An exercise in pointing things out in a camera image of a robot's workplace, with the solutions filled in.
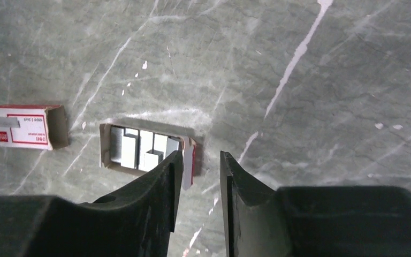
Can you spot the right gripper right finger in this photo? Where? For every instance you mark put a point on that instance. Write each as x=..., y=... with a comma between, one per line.
x=312, y=220

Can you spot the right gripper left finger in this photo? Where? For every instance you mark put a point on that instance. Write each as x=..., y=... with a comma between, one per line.
x=134, y=220

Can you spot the staple box tray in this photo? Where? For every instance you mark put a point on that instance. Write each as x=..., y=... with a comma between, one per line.
x=137, y=146

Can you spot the red white staple box sleeve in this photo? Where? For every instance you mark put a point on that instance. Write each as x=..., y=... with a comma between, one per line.
x=36, y=126

